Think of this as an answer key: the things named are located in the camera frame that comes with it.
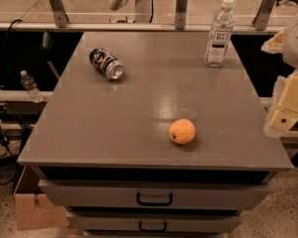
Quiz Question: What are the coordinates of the middle metal bracket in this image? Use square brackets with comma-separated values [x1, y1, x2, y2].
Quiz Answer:
[175, 0, 188, 30]

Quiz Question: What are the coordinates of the lower grey drawer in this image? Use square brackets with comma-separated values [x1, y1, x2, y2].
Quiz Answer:
[67, 212, 241, 233]

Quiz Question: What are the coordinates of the grey drawer cabinet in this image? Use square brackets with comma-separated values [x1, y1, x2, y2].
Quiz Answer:
[19, 32, 291, 238]

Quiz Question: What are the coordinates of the cardboard box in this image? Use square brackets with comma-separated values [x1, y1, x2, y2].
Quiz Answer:
[14, 167, 70, 230]

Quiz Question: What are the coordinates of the small water bottle on rail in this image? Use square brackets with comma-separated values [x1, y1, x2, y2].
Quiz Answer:
[20, 70, 43, 103]

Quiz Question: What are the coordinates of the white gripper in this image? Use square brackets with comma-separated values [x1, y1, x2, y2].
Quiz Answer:
[261, 13, 298, 138]

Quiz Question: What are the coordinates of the right metal bracket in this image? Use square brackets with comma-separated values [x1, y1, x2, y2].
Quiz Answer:
[252, 0, 276, 31]

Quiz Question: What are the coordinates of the orange fruit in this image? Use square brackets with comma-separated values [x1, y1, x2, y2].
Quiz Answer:
[169, 119, 196, 145]

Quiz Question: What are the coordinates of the green handled tool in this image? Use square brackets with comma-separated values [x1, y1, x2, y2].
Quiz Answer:
[40, 31, 60, 79]

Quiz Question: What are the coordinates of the metal bracket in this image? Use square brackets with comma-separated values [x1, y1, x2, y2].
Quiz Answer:
[252, 0, 276, 31]
[49, 0, 70, 28]
[175, 0, 188, 30]

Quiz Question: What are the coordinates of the black cable on left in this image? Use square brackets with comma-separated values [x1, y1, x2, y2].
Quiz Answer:
[0, 18, 33, 186]

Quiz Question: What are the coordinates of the left metal bracket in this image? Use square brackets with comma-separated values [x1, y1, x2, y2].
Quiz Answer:
[49, 0, 70, 28]

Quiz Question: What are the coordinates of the blue pepsi can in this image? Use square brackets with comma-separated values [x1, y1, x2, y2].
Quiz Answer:
[89, 48, 123, 80]

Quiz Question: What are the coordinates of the clear water bottle on table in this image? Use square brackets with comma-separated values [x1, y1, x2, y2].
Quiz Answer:
[205, 0, 234, 67]

